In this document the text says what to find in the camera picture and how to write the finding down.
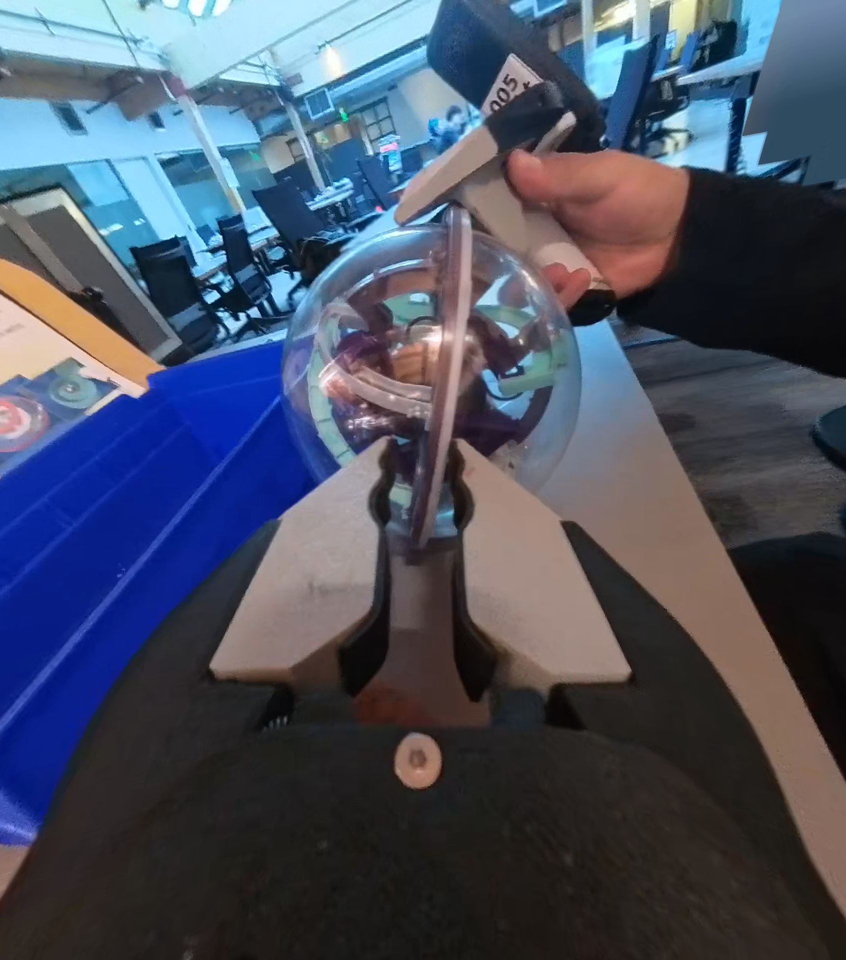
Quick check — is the blue plastic bin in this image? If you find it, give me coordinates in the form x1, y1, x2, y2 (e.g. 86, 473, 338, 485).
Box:
0, 341, 319, 845

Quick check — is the person's dark trouser leg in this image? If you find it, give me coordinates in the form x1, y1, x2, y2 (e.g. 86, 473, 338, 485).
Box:
729, 534, 846, 960

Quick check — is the person's right forearm black sleeve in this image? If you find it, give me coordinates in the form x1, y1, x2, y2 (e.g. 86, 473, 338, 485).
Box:
614, 166, 846, 387

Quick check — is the person's right hand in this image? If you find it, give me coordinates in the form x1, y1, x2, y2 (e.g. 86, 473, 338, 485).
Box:
505, 146, 690, 301

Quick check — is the black office chair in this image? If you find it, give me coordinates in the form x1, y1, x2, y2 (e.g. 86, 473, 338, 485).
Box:
129, 238, 223, 355
216, 213, 283, 318
252, 182, 355, 292
605, 36, 694, 153

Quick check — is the clear plastic maze ball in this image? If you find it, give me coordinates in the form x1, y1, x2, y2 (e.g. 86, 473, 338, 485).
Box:
280, 206, 581, 552

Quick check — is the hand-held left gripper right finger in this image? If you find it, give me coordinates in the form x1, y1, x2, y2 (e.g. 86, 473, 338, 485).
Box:
447, 438, 632, 704

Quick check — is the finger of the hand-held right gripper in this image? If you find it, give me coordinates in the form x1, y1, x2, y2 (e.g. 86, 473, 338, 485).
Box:
395, 111, 579, 228

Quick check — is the grey partition panel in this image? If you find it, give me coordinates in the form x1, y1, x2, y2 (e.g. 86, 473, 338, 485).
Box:
0, 186, 178, 363

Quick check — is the tan cardboard board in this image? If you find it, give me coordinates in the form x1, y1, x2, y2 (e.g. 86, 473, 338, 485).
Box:
0, 249, 166, 391

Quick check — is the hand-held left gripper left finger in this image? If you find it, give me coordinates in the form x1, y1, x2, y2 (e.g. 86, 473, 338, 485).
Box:
209, 437, 403, 696

